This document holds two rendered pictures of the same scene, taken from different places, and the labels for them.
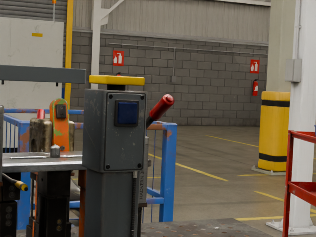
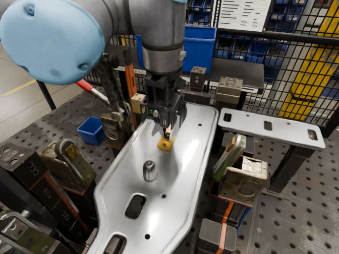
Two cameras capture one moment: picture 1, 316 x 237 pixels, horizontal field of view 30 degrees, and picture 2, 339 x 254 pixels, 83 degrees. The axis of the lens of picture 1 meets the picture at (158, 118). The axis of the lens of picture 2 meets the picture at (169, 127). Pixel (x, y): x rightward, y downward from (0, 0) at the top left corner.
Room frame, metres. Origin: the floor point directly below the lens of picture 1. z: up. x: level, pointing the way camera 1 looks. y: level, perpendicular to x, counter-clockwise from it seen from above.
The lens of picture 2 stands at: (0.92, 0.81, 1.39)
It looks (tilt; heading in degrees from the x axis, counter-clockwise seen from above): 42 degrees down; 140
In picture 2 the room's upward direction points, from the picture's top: straight up
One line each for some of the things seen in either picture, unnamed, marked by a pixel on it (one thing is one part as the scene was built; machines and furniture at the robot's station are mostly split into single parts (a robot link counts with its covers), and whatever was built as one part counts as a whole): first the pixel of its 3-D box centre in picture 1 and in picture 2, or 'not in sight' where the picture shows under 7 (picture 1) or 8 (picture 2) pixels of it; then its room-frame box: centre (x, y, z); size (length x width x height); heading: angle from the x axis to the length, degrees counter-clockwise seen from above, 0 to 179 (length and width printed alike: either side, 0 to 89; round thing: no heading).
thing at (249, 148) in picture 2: not in sight; (227, 170); (0.76, 1.21, 0.84); 0.11 x 0.10 x 0.28; 31
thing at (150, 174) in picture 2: not in sight; (150, 171); (0.70, 0.95, 1.02); 0.03 x 0.03 x 0.07
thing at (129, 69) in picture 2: not in sight; (136, 119); (0.45, 1.06, 0.95); 0.03 x 0.01 x 0.50; 121
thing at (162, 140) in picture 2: not in sight; (168, 136); (0.63, 1.05, 1.01); 0.08 x 0.04 x 0.01; 121
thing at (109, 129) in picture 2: not in sight; (123, 152); (0.49, 0.97, 0.88); 0.07 x 0.06 x 0.35; 31
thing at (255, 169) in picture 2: not in sight; (231, 203); (0.84, 1.11, 0.87); 0.12 x 0.09 x 0.35; 31
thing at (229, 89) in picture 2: not in sight; (221, 121); (0.61, 1.36, 0.88); 0.08 x 0.08 x 0.36; 31
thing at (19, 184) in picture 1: (11, 180); not in sight; (0.86, 0.21, 1.00); 0.12 x 0.01 x 0.01; 31
